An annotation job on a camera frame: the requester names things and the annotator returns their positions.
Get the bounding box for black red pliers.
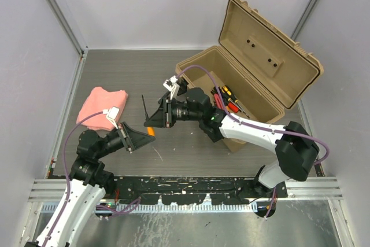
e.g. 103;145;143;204
211;87;227;110

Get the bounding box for yellow black screwdriver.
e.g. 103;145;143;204
221;85;236;101
227;98;250;119

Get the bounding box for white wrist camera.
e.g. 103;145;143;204
163;75;180;100
104;106;120;129

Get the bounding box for orange short screwdriver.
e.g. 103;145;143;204
142;95;155;136

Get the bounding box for tan plastic tool case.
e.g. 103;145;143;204
175;0;324;153

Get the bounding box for pink folded cloth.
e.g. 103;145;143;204
76;87;128;131

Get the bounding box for aluminium frame rail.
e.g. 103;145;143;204
286;177;343;201

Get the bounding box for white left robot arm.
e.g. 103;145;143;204
25;122;155;246

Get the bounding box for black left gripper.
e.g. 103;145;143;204
95;121;155;158

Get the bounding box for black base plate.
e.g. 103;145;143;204
104;176;272;205

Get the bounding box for red handled screwdriver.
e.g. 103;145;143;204
227;103;239;113

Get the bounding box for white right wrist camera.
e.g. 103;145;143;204
163;75;180;100

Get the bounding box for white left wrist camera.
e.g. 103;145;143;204
104;106;120;129

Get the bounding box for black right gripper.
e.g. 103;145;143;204
145;97;202;128

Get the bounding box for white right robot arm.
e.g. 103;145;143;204
144;87;319;197

